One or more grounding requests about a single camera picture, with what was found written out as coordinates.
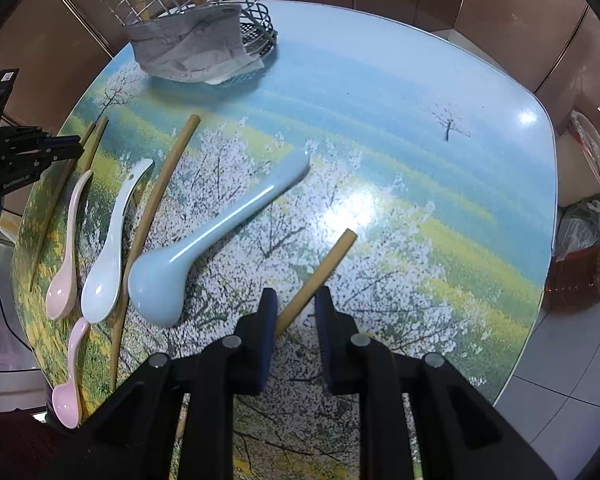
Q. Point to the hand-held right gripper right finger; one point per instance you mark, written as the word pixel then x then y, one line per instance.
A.
pixel 322 340

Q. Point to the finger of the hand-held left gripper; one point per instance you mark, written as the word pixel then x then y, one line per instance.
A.
pixel 25 136
pixel 62 147

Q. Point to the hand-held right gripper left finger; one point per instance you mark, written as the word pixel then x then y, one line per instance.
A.
pixel 269 330

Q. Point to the large light blue spoon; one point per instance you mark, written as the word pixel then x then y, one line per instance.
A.
pixel 180 265

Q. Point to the white ceramic spoon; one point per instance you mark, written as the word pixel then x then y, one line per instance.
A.
pixel 107 265

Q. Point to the long pink spoon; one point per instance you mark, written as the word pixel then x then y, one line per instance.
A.
pixel 67 260

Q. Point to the grey cloth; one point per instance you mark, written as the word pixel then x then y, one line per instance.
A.
pixel 190 45

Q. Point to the small pink spoon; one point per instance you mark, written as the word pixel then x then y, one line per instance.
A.
pixel 69 390

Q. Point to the amber oil bottle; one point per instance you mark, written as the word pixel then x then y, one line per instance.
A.
pixel 577 280

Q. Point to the clear plastic bag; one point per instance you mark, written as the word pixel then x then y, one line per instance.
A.
pixel 582 225

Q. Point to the beige trash bin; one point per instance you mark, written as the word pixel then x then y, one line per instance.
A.
pixel 580 160

